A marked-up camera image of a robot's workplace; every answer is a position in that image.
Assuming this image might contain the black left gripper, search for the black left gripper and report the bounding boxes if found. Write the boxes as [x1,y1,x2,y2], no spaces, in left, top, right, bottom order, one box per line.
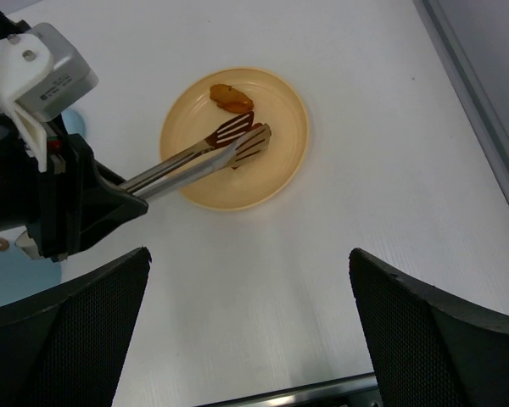
[0,113,148,261]

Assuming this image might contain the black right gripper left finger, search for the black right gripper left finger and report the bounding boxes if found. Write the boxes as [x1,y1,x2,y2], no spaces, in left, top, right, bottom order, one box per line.
[0,247,151,406]

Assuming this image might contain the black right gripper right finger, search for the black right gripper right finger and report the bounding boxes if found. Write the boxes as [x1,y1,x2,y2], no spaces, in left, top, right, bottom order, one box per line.
[349,248,509,406]

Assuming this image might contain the light blue round lid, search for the light blue round lid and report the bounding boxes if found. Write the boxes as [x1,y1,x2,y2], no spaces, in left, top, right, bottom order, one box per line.
[61,109,87,138]

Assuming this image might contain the light blue cylindrical container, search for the light blue cylindrical container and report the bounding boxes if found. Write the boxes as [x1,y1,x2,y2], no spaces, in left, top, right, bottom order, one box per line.
[0,229,62,307]

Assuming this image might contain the metal serving tongs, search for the metal serving tongs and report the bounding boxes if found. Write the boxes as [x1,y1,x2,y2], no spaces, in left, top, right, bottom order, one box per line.
[120,111,255,200]

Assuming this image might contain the orange yellow fried piece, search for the orange yellow fried piece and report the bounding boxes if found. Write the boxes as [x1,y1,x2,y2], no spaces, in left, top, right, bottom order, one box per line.
[210,84,254,114]

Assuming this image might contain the orange madeleine cake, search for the orange madeleine cake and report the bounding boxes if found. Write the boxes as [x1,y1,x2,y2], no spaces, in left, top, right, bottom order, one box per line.
[227,123,272,170]

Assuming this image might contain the beige round plate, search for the beige round plate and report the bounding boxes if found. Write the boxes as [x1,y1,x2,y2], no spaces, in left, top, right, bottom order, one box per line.
[159,67,310,211]

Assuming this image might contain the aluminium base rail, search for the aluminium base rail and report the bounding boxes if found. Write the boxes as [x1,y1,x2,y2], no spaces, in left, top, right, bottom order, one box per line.
[207,372,384,407]

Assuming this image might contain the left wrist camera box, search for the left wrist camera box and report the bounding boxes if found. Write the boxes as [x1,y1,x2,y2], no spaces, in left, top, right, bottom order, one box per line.
[0,23,98,172]

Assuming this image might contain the right aluminium frame post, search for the right aluminium frame post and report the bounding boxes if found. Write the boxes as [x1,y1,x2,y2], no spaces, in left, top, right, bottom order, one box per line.
[415,1,509,204]

